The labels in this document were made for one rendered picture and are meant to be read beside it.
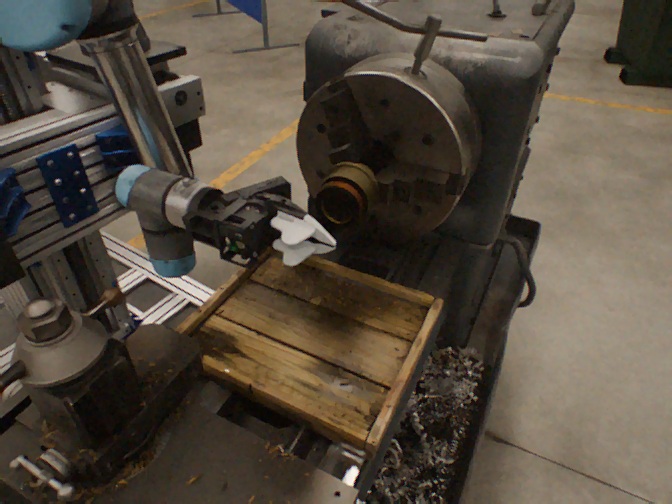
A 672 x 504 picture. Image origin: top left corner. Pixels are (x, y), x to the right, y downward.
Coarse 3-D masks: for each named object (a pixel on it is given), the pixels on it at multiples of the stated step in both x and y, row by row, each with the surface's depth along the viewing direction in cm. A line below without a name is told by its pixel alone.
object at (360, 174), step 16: (336, 176) 70; (352, 176) 70; (368, 176) 72; (320, 192) 70; (336, 192) 69; (352, 192) 69; (368, 192) 71; (320, 208) 72; (336, 208) 75; (352, 208) 69; (368, 208) 72; (336, 224) 73; (352, 224) 71
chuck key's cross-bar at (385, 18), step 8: (344, 0) 61; (352, 0) 62; (360, 0) 63; (360, 8) 63; (368, 8) 63; (376, 16) 64; (384, 16) 64; (392, 24) 66; (400, 24) 66; (408, 24) 67; (416, 24) 67; (416, 32) 68; (424, 32) 68; (440, 32) 69; (448, 32) 69; (456, 32) 69; (464, 32) 70; (472, 32) 71; (472, 40) 71; (480, 40) 71
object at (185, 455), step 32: (0, 416) 55; (32, 416) 55; (192, 416) 54; (0, 448) 52; (32, 448) 52; (160, 448) 51; (192, 448) 51; (224, 448) 51; (256, 448) 51; (0, 480) 51; (32, 480) 49; (96, 480) 49; (128, 480) 49; (160, 480) 49; (224, 480) 49; (256, 480) 49; (288, 480) 49; (320, 480) 49
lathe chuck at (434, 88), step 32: (384, 64) 74; (320, 96) 78; (384, 96) 73; (416, 96) 70; (448, 96) 73; (320, 128) 82; (384, 128) 76; (416, 128) 73; (448, 128) 71; (320, 160) 86; (416, 160) 76; (448, 160) 74; (384, 224) 87; (416, 224) 83
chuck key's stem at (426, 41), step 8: (432, 16) 67; (424, 24) 68; (432, 24) 67; (440, 24) 67; (432, 32) 68; (424, 40) 69; (432, 40) 69; (416, 48) 70; (424, 48) 69; (416, 56) 71; (424, 56) 70; (416, 64) 72; (416, 72) 72
